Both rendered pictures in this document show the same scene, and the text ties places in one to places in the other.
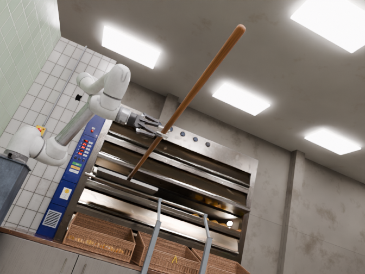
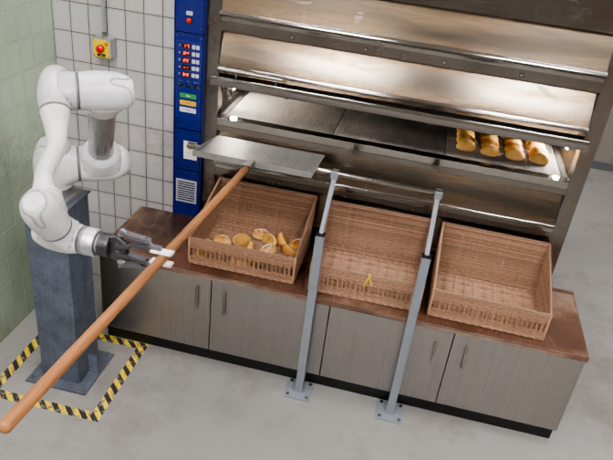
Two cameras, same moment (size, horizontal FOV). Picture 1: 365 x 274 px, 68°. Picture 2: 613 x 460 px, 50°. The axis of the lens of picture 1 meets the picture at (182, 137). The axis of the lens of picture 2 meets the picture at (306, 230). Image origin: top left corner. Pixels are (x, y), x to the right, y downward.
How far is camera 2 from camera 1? 192 cm
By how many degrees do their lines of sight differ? 57
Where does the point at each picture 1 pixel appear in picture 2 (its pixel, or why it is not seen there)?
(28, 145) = (57, 178)
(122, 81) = (44, 227)
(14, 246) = (128, 271)
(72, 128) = (97, 143)
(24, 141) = not seen: hidden behind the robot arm
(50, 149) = (89, 170)
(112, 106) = (60, 247)
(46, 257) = (171, 284)
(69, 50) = not seen: outside the picture
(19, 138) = not seen: hidden behind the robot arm
